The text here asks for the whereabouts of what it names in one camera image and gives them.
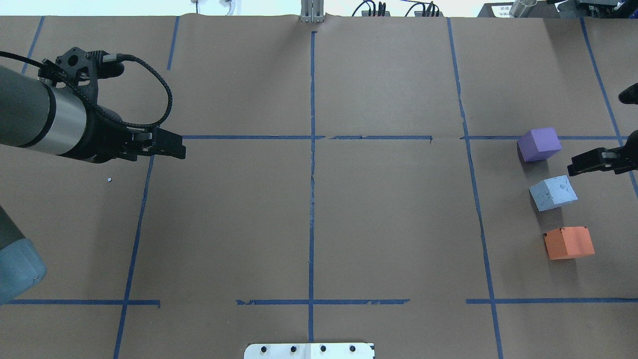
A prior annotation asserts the metal cup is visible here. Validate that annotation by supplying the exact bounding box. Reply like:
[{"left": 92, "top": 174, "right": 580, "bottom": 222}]
[{"left": 509, "top": 0, "right": 538, "bottom": 18}]

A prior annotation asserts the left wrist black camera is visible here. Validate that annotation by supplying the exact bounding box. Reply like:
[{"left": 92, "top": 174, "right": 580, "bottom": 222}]
[{"left": 38, "top": 47, "right": 125, "bottom": 91}]

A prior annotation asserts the purple foam block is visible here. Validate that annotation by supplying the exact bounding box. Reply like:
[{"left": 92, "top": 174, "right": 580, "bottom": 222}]
[{"left": 517, "top": 127, "right": 563, "bottom": 162}]

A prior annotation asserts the orange foam block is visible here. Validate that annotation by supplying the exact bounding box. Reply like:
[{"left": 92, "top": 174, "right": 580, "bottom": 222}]
[{"left": 544, "top": 226, "right": 595, "bottom": 260}]

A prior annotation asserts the light blue foam block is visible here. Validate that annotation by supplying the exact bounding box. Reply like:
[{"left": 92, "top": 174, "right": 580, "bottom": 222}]
[{"left": 529, "top": 175, "right": 578, "bottom": 212}]

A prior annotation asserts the aluminium frame post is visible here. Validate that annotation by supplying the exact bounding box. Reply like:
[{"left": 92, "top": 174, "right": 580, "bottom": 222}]
[{"left": 300, "top": 0, "right": 325, "bottom": 23}]

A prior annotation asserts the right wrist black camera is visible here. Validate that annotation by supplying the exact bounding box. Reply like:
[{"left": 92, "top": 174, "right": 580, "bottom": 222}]
[{"left": 618, "top": 83, "right": 638, "bottom": 105}]

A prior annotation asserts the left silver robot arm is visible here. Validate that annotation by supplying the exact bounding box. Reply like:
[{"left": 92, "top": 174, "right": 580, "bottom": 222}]
[{"left": 0, "top": 67, "right": 186, "bottom": 304}]

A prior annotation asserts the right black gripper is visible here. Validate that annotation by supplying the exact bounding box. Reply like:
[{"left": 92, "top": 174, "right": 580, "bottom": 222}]
[{"left": 567, "top": 130, "right": 638, "bottom": 177}]

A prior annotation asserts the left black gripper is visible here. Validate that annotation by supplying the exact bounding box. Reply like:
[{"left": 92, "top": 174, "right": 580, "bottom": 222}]
[{"left": 75, "top": 104, "right": 186, "bottom": 164}]

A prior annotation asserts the wrist black camera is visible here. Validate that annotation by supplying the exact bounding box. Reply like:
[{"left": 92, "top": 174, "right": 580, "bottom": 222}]
[
  {"left": 38, "top": 47, "right": 125, "bottom": 91},
  {"left": 618, "top": 83, "right": 638, "bottom": 105}
]

